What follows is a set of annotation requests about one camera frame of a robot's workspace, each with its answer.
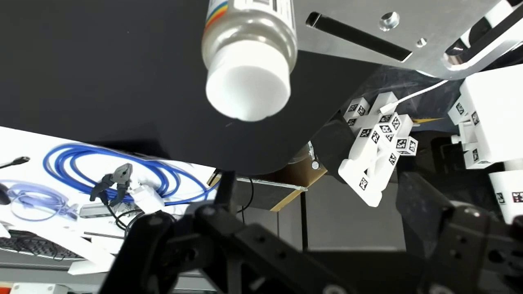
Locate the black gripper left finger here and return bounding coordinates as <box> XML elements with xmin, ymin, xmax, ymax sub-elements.
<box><xmin>100</xmin><ymin>170</ymin><xmax>350</xmax><ymax>294</ymax></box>

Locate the brown wooden strip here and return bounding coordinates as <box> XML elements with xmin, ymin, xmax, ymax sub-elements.
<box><xmin>268</xmin><ymin>157</ymin><xmax>330</xmax><ymax>214</ymax></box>

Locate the aluminium mounting plate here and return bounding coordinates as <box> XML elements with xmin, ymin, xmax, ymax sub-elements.
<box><xmin>296</xmin><ymin>0</ymin><xmax>523</xmax><ymax>82</ymax></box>

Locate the blue coiled cable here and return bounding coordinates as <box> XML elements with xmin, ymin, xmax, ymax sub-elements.
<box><xmin>41</xmin><ymin>142</ymin><xmax>218</xmax><ymax>208</ymax></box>

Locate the white side desk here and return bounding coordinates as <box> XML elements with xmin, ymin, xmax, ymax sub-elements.
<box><xmin>0</xmin><ymin>124</ymin><xmax>221</xmax><ymax>276</ymax></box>

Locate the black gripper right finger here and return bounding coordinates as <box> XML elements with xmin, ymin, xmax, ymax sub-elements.
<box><xmin>396</xmin><ymin>172</ymin><xmax>523</xmax><ymax>294</ymax></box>

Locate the thin white cable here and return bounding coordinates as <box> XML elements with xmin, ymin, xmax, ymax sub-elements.
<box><xmin>394</xmin><ymin>79</ymin><xmax>450</xmax><ymax>110</ymax></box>

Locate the black keyboard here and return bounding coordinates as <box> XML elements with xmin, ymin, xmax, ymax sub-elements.
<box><xmin>0</xmin><ymin>227</ymin><xmax>85</xmax><ymax>263</ymax></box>

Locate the small white tagged box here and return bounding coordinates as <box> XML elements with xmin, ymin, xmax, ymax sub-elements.
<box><xmin>487</xmin><ymin>168</ymin><xmax>523</xmax><ymax>226</ymax></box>

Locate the white box with tag markers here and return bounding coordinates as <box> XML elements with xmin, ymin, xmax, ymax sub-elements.
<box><xmin>446</xmin><ymin>64</ymin><xmax>523</xmax><ymax>172</ymax></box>

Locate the clear bottle with white cap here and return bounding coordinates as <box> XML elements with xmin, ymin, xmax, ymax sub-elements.
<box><xmin>200</xmin><ymin>0</ymin><xmax>299</xmax><ymax>123</ymax></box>

